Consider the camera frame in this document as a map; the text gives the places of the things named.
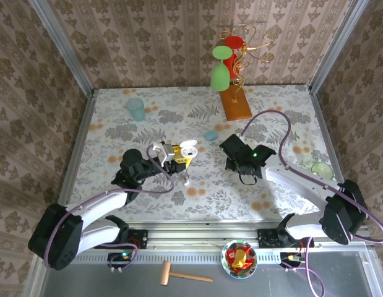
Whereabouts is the small black controller board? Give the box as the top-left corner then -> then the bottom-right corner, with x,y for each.
107,251 -> 137,273

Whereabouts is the green wine glass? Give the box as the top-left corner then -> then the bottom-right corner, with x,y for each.
210,45 -> 234,92

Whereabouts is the yellow wrapped candy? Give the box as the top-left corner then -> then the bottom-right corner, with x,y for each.
231,249 -> 246,269

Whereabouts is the red wine glass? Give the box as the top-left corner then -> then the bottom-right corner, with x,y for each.
224,35 -> 245,82

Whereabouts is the gold wire glass rack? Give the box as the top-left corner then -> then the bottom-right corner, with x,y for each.
220,24 -> 275,105

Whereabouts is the small wooden mallet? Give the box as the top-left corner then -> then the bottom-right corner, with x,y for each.
160,260 -> 214,286

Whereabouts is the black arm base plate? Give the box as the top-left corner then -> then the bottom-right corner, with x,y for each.
257,229 -> 280,248
127,229 -> 148,250

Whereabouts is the orange wooden rack base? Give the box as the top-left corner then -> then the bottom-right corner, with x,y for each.
218,84 -> 253,122

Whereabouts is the green translucent round cup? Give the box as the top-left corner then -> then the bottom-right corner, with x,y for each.
311,161 -> 335,181

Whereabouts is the aluminium frame post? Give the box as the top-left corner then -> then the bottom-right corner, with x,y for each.
309,0 -> 367,92
27,0 -> 96,97

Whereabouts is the teal translucent plastic cup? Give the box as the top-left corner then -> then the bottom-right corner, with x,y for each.
126,97 -> 146,121

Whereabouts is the white earbud charging case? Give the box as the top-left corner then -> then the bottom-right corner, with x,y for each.
179,139 -> 199,159

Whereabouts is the grey metal panel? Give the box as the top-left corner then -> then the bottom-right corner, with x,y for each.
39,262 -> 376,297

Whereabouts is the grey slotted cable duct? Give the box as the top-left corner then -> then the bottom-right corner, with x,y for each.
67,249 -> 285,264

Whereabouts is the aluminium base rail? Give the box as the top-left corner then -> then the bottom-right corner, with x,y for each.
129,221 -> 370,252

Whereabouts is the aluminium table side rail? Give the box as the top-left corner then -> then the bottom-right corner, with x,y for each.
56,89 -> 98,207
308,86 -> 346,186

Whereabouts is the patterned bowl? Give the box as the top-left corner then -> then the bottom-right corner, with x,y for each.
220,238 -> 258,279

